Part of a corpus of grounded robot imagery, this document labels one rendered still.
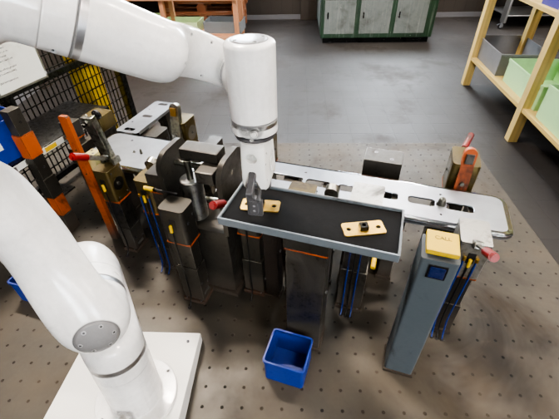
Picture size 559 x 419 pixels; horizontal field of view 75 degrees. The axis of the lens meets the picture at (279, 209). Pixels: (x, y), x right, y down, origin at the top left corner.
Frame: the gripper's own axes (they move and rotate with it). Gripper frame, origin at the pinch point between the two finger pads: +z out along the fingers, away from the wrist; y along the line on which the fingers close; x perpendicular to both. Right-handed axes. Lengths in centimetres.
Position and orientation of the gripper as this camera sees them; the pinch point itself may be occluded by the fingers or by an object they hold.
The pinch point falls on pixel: (259, 197)
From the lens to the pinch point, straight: 77.1
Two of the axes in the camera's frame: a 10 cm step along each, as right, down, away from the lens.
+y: 1.5, -6.4, 7.6
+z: 0.2, 7.7, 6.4
